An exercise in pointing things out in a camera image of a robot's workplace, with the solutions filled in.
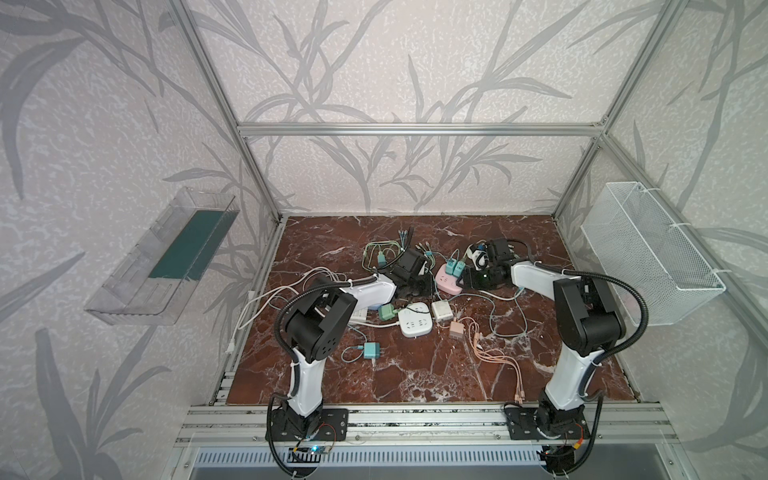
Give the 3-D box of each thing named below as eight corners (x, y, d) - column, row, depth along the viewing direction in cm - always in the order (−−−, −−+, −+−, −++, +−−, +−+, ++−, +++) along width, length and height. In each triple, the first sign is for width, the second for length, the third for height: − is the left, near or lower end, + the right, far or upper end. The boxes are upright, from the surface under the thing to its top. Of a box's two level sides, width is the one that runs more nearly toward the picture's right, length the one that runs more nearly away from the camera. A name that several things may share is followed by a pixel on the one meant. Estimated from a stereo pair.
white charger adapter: (435, 322, 93) (436, 317, 91) (431, 306, 96) (432, 301, 94) (452, 319, 94) (453, 315, 91) (447, 303, 97) (448, 299, 95)
